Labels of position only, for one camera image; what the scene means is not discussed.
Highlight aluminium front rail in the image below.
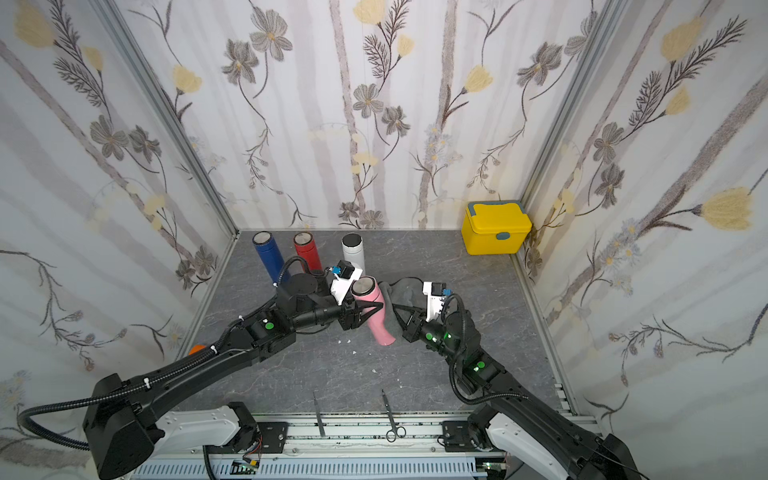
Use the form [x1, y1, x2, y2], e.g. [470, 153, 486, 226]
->
[128, 412, 601, 480]

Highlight blue thermos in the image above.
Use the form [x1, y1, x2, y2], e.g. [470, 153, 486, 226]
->
[252, 231, 284, 283]

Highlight metal tweezers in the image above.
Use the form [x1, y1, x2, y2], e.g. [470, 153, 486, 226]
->
[312, 390, 327, 438]

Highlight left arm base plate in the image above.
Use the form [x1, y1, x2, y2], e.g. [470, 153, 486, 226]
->
[243, 421, 289, 456]

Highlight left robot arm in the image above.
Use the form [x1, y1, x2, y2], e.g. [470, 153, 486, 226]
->
[83, 274, 385, 479]

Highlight pink thermos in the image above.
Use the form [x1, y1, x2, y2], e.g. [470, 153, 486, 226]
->
[352, 275, 395, 346]

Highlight black corrugated cable conduit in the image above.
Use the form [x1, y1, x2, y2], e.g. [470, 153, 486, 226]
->
[16, 359, 217, 452]

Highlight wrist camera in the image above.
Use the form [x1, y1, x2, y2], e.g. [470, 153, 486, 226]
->
[330, 260, 363, 305]
[422, 281, 451, 322]

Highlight scissors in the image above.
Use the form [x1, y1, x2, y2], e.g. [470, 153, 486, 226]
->
[381, 390, 407, 443]

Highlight red thermos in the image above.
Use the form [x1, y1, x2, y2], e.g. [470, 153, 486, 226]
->
[293, 232, 323, 271]

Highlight white thermos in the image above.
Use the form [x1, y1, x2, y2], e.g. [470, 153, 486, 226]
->
[342, 233, 365, 270]

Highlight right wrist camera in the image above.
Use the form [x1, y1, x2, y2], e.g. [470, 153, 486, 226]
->
[422, 281, 451, 322]

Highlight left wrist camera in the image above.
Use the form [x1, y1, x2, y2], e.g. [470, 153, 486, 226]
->
[330, 260, 363, 305]

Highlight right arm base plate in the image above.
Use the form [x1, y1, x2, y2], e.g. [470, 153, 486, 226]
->
[440, 420, 479, 453]

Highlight yellow lidded box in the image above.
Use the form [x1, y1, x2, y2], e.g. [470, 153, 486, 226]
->
[461, 201, 532, 256]

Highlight grey cloth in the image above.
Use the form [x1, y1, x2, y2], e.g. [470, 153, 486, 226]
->
[378, 277, 427, 328]

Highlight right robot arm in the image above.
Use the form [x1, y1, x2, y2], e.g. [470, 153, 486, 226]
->
[392, 294, 645, 479]

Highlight orange cap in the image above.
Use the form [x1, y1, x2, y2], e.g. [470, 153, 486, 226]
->
[188, 345, 207, 356]

